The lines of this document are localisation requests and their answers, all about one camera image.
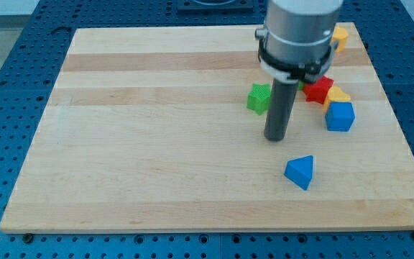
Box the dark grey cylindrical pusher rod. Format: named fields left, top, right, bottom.
left=264, top=79, right=299, bottom=141

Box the green star block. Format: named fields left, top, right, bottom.
left=247, top=83, right=271, bottom=115

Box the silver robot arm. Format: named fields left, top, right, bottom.
left=254, top=0, right=343, bottom=142

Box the green circle block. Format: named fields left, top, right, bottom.
left=298, top=81, right=304, bottom=91

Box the red star block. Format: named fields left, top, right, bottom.
left=303, top=76, right=334, bottom=104

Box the yellow heart block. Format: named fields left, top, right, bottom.
left=323, top=86, right=351, bottom=113

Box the blue cube block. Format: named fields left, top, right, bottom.
left=325, top=102, right=355, bottom=132

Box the blue triangle block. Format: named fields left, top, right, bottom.
left=284, top=155, right=314, bottom=191

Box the yellow hexagon block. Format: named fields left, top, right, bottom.
left=331, top=26, right=349, bottom=53

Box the dark mounting plate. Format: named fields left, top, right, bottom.
left=175, top=0, right=255, bottom=13

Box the wooden board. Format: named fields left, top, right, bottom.
left=0, top=22, right=414, bottom=234

